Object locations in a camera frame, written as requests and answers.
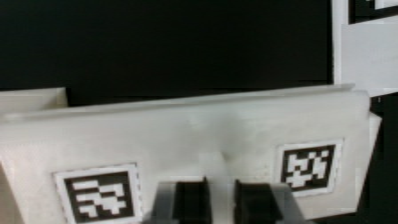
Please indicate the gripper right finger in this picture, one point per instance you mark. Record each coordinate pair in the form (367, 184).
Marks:
(266, 204)

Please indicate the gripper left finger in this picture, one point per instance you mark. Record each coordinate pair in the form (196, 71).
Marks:
(182, 204)

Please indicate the white cabinet body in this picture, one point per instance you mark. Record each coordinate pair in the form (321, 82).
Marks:
(33, 100)

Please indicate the white base tag plate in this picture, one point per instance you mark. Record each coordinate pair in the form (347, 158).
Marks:
(365, 44)

